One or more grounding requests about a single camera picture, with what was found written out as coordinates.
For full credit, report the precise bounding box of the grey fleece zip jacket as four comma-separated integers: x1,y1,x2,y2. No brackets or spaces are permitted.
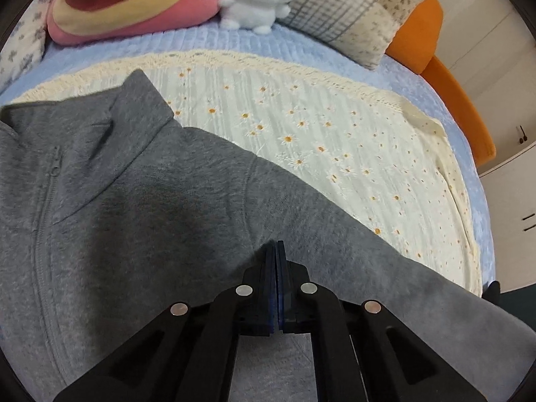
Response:
1,71,535,401

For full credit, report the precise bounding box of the daisy print white blanket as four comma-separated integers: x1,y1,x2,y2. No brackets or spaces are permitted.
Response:
3,50,483,294

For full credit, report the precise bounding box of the light blue bed cover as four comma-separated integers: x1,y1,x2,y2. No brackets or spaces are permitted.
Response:
1,22,495,288

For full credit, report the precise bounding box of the grey checked patchwork pillow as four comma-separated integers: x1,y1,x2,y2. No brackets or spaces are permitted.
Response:
281,0,424,70

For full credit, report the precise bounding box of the blue floral white pillow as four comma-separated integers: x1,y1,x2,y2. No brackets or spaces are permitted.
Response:
1,0,52,92

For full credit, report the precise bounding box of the pink rainbow plush cushion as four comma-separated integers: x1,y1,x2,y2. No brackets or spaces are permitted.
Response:
47,0,218,46

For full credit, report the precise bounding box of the white cabinet with handles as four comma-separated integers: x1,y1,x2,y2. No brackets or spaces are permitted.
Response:
481,144,536,292

